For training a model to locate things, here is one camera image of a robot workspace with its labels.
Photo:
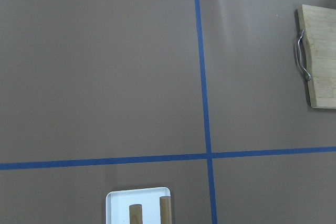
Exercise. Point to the wooden cutting board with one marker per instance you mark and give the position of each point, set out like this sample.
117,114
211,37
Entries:
315,50

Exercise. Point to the white rack tray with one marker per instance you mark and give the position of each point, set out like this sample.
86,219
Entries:
118,202

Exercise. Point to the wooden rack rod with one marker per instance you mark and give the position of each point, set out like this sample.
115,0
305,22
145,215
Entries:
165,210
135,214

